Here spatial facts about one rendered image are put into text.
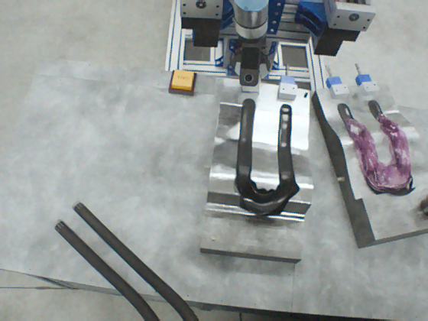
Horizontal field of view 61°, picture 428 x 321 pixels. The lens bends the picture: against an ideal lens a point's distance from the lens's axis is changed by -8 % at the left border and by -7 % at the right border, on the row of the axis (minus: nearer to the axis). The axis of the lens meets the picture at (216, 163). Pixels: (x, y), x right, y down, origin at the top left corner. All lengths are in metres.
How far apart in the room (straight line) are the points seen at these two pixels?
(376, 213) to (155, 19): 1.95
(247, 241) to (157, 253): 0.24
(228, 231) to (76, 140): 0.53
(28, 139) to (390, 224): 1.06
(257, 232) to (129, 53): 1.65
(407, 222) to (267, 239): 0.38
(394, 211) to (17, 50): 2.29
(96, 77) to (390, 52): 2.00
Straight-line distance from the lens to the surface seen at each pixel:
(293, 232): 1.02
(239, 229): 0.99
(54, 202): 1.13
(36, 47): 2.61
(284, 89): 1.13
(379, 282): 1.14
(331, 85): 1.25
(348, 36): 1.46
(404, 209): 1.10
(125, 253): 0.97
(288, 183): 1.00
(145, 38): 2.48
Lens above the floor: 1.82
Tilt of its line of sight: 66 degrees down
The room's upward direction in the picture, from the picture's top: 9 degrees clockwise
